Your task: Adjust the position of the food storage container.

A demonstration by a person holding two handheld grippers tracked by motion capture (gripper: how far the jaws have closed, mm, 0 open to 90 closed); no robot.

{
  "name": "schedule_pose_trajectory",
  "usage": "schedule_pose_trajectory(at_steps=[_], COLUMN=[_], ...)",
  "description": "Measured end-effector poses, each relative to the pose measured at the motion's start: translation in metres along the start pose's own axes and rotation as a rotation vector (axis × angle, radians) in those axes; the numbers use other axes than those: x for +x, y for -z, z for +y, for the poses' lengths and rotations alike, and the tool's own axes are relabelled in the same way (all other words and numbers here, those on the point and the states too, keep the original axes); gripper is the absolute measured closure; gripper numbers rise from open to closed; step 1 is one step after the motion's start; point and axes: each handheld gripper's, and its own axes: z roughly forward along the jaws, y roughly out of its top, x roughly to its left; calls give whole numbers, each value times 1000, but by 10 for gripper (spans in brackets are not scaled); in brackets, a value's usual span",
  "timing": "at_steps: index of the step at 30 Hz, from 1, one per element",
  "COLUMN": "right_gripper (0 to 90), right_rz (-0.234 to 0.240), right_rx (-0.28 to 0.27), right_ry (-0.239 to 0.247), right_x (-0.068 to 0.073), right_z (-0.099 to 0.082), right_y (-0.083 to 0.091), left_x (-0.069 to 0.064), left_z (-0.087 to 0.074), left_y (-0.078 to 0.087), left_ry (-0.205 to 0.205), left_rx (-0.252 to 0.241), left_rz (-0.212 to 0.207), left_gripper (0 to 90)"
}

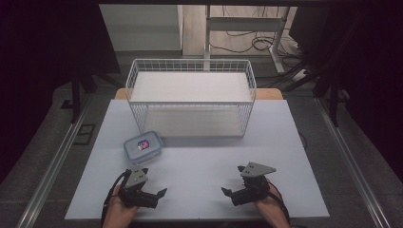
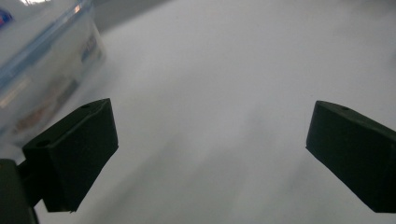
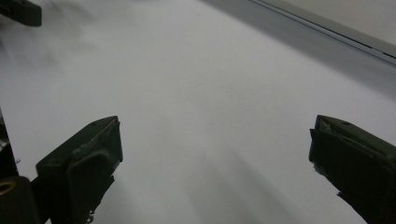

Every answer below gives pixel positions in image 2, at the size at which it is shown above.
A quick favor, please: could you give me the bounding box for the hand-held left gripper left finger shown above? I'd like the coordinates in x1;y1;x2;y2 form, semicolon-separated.
17;98;120;214

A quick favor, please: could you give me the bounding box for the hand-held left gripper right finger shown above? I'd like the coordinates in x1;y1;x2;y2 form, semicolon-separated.
305;100;396;215

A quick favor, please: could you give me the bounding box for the clear plastic container blue lid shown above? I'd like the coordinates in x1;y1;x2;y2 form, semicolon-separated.
0;0;106;147

